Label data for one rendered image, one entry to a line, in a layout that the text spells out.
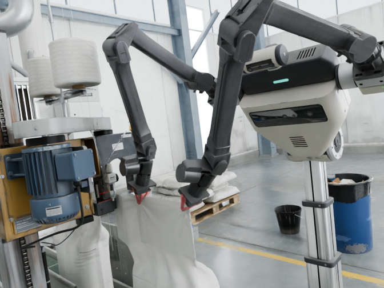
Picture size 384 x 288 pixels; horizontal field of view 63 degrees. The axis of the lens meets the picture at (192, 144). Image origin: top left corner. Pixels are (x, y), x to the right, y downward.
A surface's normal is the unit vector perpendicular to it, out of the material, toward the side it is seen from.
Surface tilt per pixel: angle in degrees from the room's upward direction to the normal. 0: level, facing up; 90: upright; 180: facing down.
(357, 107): 90
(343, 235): 93
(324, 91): 40
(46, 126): 91
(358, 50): 126
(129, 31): 104
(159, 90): 90
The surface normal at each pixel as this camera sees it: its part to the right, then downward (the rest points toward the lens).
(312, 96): -0.53, -0.67
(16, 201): 0.72, -0.04
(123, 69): 0.61, 0.40
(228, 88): 0.33, 0.61
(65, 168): -0.33, 0.11
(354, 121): -0.68, 0.14
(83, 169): 0.94, -0.09
